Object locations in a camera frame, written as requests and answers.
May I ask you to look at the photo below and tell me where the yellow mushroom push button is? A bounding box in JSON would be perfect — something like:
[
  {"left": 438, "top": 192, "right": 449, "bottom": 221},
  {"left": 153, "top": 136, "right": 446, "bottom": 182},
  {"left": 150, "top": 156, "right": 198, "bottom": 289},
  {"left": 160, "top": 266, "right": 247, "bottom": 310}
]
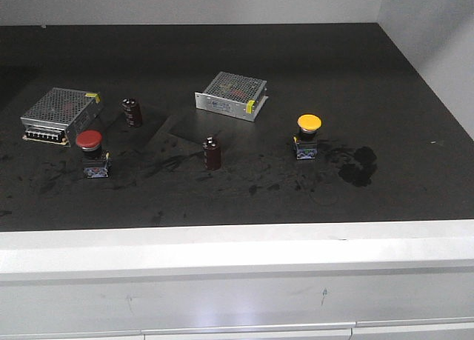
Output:
[{"left": 293, "top": 114, "right": 322, "bottom": 160}]

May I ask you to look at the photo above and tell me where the red mushroom push button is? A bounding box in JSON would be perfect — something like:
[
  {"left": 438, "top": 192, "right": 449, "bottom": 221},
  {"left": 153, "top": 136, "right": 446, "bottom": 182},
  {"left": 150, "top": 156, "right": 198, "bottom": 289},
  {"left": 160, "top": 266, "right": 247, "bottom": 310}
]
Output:
[{"left": 76, "top": 130, "right": 111, "bottom": 179}]

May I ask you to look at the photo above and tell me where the centre brown cylindrical capacitor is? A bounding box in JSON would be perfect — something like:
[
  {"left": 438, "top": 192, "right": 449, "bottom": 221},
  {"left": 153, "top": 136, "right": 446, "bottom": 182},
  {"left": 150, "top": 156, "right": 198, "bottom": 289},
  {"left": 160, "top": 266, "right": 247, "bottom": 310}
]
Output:
[{"left": 203, "top": 136, "right": 221, "bottom": 170}]

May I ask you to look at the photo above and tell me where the brown cylindrical capacitor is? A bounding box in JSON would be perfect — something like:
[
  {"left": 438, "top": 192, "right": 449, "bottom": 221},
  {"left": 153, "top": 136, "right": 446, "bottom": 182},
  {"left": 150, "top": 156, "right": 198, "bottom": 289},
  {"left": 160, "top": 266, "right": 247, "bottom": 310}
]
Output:
[
  {"left": 121, "top": 98, "right": 143, "bottom": 127},
  {"left": 203, "top": 136, "right": 221, "bottom": 170}
]

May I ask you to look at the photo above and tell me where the right silver mesh power supply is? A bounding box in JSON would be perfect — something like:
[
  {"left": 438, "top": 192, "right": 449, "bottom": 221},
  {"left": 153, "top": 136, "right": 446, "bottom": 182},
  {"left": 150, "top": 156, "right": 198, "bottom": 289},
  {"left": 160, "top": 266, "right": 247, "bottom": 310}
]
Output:
[{"left": 195, "top": 72, "right": 268, "bottom": 121}]

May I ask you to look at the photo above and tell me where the silver mesh power supply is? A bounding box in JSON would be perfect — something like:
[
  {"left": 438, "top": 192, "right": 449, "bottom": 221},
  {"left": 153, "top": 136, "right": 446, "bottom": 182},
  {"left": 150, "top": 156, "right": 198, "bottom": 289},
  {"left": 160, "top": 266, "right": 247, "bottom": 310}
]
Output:
[
  {"left": 195, "top": 72, "right": 268, "bottom": 121},
  {"left": 21, "top": 87, "right": 104, "bottom": 147}
]

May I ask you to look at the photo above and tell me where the left brown cylindrical capacitor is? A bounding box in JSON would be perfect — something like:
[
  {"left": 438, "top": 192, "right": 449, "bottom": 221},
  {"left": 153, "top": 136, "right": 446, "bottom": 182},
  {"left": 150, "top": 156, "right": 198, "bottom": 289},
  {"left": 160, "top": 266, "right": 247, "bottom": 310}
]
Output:
[{"left": 121, "top": 98, "right": 143, "bottom": 127}]

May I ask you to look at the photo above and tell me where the left silver mesh power supply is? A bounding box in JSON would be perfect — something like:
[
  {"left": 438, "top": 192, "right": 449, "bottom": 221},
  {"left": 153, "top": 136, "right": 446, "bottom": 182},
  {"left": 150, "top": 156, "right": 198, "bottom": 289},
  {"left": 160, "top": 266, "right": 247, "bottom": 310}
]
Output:
[{"left": 21, "top": 87, "right": 104, "bottom": 147}]

